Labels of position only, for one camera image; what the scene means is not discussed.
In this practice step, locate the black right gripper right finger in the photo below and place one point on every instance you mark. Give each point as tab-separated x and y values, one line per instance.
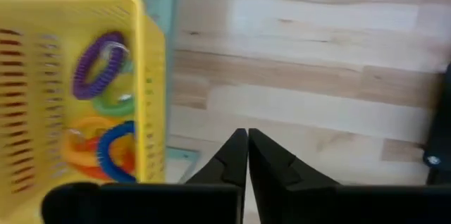
275	171

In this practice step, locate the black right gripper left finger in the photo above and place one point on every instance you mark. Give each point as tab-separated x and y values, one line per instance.
229	164

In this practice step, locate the yellow plastic basket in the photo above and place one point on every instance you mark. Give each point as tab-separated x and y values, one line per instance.
42	93

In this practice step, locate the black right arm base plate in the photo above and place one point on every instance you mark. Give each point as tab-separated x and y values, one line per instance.
438	139

